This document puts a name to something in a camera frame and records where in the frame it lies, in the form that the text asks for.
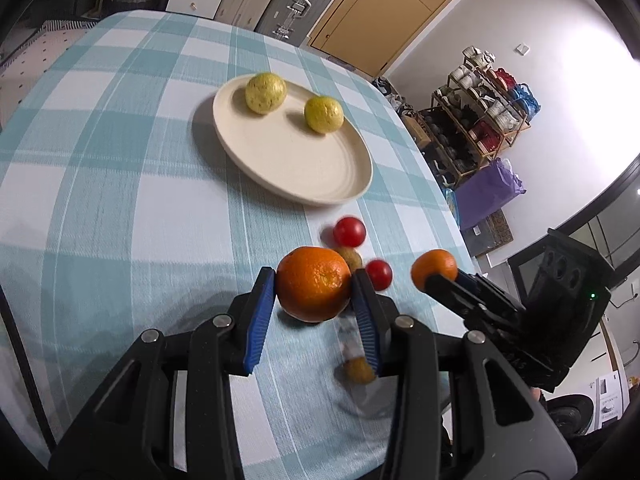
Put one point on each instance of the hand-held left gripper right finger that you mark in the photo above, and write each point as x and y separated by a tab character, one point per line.
367	330

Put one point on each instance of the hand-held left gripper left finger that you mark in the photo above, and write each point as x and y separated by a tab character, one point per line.
257	320

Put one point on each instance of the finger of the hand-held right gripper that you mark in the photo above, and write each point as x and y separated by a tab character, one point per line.
487	287
450	292

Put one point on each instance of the small orange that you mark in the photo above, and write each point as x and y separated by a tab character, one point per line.
434	267

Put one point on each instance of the small brown longan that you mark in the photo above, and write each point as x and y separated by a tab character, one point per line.
359	369
351	258

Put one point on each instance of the red cherry tomato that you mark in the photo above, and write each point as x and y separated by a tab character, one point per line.
349	231
378	274

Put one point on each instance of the large orange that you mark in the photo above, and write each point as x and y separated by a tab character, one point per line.
314	284

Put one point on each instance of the cream round plate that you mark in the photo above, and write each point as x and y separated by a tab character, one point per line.
292	150

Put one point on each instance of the patterned doormat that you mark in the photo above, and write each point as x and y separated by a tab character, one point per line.
492	232

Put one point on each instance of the black framed glass door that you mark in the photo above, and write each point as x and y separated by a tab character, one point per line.
590	220

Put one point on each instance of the purple bag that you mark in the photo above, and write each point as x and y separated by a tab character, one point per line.
487	192

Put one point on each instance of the white appliance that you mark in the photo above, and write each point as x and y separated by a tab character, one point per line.
607	400

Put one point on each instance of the wooden shoe rack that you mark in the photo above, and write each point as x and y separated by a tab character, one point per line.
475	115

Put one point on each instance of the teal checked tablecloth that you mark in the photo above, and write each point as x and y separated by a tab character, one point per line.
125	185

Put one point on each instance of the blue bag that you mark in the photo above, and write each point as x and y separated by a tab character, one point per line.
525	99

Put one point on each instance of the black white sneakers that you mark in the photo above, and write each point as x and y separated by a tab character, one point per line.
386	87

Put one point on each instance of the smooth yellow guava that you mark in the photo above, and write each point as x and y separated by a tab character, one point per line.
323	115

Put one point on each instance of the speckled yellow guava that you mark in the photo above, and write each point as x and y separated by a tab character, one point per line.
265	92

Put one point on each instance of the wooden door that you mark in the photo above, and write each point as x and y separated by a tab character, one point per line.
395	5

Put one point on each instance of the grey metal suitcase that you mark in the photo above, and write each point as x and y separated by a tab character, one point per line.
300	0

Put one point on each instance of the dotted cushioned bench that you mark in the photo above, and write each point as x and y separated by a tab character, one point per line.
30	60

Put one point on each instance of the white light switch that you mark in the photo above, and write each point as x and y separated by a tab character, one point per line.
523	49

